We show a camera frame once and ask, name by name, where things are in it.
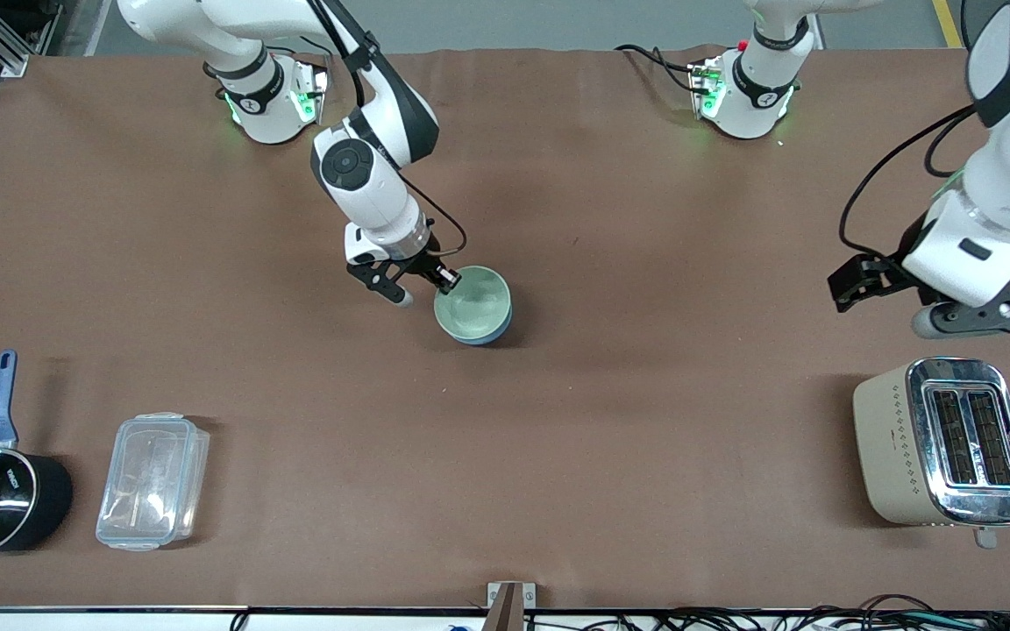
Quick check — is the green bowl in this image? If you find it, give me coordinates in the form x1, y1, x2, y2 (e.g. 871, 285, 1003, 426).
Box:
433, 266, 512, 339

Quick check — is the blue bowl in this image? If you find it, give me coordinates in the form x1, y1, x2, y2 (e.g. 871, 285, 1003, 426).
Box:
437, 298, 515, 347

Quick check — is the beige and chrome toaster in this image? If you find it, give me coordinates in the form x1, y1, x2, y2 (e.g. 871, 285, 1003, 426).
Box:
852, 356, 1010, 551

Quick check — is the brown table cover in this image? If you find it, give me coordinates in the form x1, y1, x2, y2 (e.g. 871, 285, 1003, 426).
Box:
0, 48, 1010, 613

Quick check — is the clear plastic food container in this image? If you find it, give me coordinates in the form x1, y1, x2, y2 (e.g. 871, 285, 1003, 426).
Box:
95, 412, 211, 552

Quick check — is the dark blue saucepan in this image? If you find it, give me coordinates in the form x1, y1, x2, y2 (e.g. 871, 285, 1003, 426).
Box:
0, 350, 75, 559

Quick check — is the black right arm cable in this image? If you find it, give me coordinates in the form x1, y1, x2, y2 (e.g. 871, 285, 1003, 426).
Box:
308, 0, 468, 258

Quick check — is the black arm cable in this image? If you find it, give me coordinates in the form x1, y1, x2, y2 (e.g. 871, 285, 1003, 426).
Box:
838, 103, 981, 260
308, 0, 468, 258

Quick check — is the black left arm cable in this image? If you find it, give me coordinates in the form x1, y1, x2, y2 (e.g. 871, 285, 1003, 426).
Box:
838, 103, 981, 260

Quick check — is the black base cable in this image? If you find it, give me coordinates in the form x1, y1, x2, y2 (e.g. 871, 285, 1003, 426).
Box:
614, 43, 701, 94

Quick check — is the metal table edge bracket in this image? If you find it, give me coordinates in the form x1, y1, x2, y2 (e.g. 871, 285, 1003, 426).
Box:
486, 581, 537, 631

